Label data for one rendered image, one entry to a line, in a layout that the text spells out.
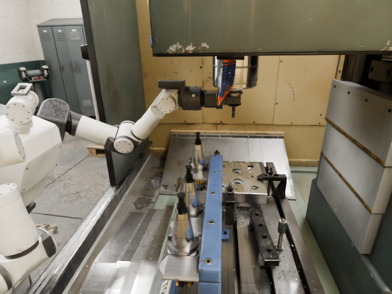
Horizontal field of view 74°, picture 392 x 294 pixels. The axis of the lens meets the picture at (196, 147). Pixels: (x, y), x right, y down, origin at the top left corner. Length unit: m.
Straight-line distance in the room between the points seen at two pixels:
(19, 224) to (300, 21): 0.71
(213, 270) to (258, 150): 1.59
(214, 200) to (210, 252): 0.16
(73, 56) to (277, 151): 4.59
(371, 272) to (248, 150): 1.19
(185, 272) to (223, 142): 1.62
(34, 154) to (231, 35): 0.64
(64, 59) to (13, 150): 5.43
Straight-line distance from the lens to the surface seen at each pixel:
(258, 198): 1.13
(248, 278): 0.91
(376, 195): 0.97
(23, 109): 0.86
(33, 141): 0.91
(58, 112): 1.08
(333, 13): 0.66
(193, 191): 0.58
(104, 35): 1.50
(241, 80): 0.88
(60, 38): 5.97
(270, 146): 2.06
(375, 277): 1.09
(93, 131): 1.09
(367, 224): 1.04
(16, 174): 0.88
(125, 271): 1.14
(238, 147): 2.01
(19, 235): 0.65
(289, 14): 0.64
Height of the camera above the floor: 1.58
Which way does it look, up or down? 23 degrees down
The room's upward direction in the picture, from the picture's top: 1 degrees counter-clockwise
